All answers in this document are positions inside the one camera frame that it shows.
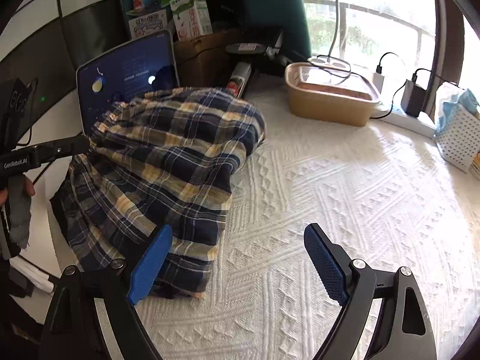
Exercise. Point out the white and green milk carton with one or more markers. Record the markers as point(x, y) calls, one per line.
point(191, 20)

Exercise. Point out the black charger block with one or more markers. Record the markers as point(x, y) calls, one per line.
point(412, 99)

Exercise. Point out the blue face mask pack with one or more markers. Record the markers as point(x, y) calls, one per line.
point(465, 101)

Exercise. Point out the tablet with blue screen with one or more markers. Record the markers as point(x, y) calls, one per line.
point(127, 71)

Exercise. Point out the white power strip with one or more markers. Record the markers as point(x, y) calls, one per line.
point(412, 123)

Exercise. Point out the brown cardboard box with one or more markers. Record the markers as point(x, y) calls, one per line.
point(202, 60)

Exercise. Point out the white gooseneck desk lamp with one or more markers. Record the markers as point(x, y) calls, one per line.
point(335, 18)

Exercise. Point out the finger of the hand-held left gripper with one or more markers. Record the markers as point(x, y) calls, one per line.
point(63, 149)

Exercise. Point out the teal fabric panel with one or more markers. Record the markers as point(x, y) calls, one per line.
point(273, 11)

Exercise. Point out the white narrow box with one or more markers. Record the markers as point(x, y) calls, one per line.
point(240, 77)

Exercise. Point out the white printed box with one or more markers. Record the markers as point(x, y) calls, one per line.
point(148, 24)

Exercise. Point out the person's left hand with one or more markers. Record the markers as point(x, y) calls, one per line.
point(29, 188)

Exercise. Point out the white perforated plastic basket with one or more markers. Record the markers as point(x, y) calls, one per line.
point(457, 138)

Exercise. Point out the dark window frame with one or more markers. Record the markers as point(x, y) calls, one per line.
point(446, 45)

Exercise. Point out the black balcony railing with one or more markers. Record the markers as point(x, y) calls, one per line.
point(420, 43)

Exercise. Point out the brown food container with lid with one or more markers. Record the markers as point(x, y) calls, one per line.
point(330, 108)

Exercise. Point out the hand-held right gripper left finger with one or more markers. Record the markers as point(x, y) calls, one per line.
point(150, 262)

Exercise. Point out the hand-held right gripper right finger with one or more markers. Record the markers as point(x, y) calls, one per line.
point(326, 266)

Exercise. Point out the white charger plug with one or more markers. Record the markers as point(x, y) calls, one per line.
point(378, 80)

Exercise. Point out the white textured table cloth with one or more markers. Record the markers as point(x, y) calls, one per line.
point(337, 195)

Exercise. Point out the blue plaid pants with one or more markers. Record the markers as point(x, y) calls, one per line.
point(168, 157)

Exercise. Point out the grey frayed cloth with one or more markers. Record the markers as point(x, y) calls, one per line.
point(18, 221)

